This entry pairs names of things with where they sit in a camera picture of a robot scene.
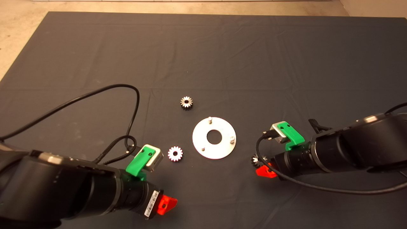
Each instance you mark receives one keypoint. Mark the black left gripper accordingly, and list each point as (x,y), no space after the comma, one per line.
(136,197)

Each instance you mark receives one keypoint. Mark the silver camera box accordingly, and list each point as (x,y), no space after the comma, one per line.
(156,162)
(276,132)

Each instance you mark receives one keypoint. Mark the steel planetary gear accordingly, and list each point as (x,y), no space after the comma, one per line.
(179,154)
(182,103)
(255,160)

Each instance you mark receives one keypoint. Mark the dark grey table cloth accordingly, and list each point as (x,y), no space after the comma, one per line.
(222,47)

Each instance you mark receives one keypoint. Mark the green right camera mount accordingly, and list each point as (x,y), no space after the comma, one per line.
(292,135)

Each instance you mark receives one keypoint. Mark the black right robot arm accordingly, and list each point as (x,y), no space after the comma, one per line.
(365,143)

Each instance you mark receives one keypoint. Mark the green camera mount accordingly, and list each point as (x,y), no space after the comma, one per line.
(136,163)
(292,135)

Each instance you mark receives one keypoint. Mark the silver left camera box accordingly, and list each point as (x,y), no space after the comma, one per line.
(156,162)

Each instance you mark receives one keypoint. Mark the round metal carrier plate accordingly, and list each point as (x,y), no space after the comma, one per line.
(222,149)

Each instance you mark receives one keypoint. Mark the green left camera mount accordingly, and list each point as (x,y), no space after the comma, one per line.
(136,163)

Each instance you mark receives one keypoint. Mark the silver right camera box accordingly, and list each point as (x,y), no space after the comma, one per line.
(276,132)

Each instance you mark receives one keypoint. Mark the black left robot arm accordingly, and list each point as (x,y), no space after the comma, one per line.
(47,190)

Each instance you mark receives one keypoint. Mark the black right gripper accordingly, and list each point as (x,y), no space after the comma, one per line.
(295,162)

